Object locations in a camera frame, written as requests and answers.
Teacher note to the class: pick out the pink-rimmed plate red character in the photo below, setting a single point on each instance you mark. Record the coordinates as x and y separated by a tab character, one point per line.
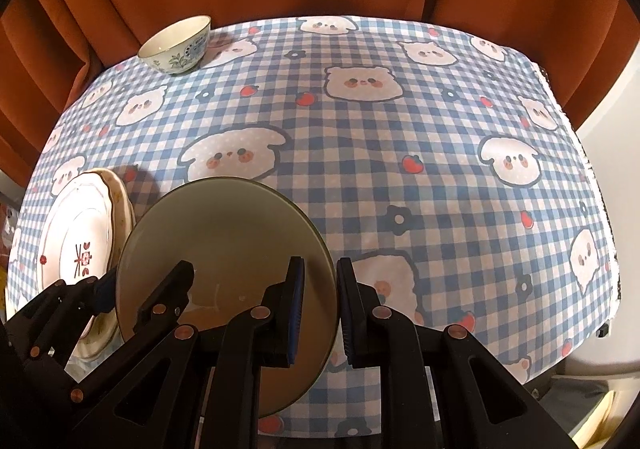
75	219

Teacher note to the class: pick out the grey cushion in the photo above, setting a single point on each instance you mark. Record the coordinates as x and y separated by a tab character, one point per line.
575	394

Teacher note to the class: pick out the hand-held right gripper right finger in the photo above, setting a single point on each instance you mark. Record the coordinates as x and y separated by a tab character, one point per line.
347	314

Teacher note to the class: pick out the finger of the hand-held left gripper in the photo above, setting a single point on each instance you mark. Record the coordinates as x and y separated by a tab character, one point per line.
106	295
170	291

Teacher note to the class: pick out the yellow floral plate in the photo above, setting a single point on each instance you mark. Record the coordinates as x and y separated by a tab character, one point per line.
120	209
132	224

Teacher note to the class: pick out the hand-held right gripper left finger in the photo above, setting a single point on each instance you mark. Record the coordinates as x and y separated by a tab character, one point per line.
297	314

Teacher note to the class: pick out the white bowl teal floral print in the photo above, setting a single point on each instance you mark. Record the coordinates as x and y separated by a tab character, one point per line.
185	56

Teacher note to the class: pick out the blue checked printed tablecloth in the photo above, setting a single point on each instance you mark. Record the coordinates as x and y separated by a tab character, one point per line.
400	129

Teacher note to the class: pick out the white bowl grey floral print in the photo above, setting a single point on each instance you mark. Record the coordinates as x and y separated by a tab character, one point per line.
225	239

